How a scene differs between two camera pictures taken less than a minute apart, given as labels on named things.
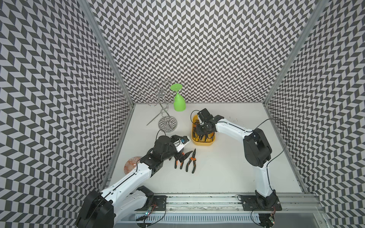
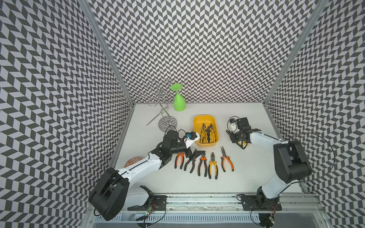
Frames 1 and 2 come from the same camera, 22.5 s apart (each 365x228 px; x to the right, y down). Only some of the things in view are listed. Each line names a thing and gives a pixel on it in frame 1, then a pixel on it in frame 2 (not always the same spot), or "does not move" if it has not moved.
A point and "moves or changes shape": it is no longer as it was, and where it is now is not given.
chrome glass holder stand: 158,96 does not move
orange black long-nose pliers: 192,158 moves or changes shape
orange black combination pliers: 181,163 does not move
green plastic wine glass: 179,104 does not move
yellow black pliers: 205,138 → 210,162
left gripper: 178,156 → 188,153
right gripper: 199,131 → 231,135
